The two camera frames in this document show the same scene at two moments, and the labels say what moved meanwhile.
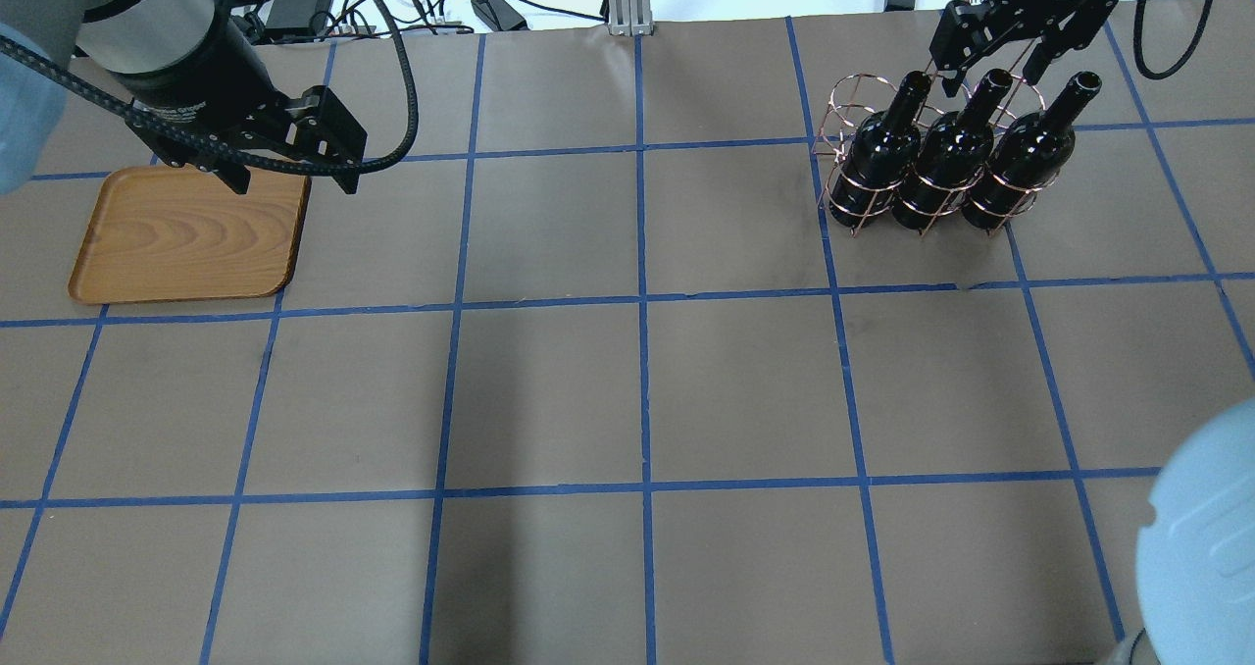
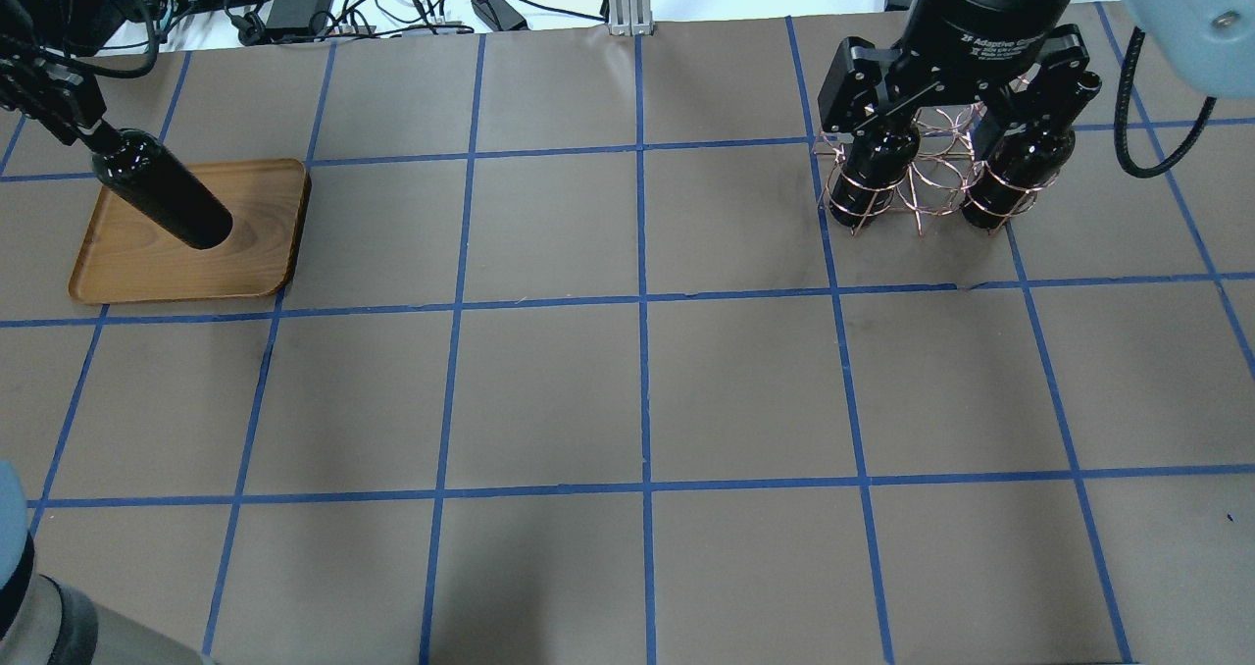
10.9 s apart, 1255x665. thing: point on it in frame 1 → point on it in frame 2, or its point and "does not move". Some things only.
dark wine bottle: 881,156 does not move
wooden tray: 161,233 does not move
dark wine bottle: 956,146 → 151,179
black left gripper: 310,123 → 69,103
